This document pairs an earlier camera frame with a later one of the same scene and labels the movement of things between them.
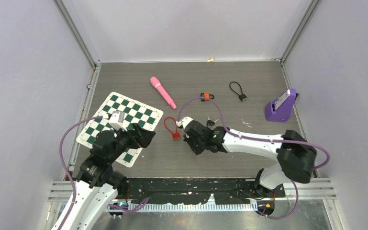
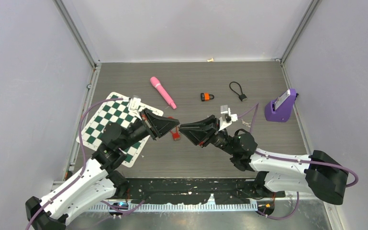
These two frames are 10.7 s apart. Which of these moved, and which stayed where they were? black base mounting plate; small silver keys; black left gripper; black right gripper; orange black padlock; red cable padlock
Moved: black left gripper; black right gripper
Stayed: black base mounting plate; small silver keys; orange black padlock; red cable padlock
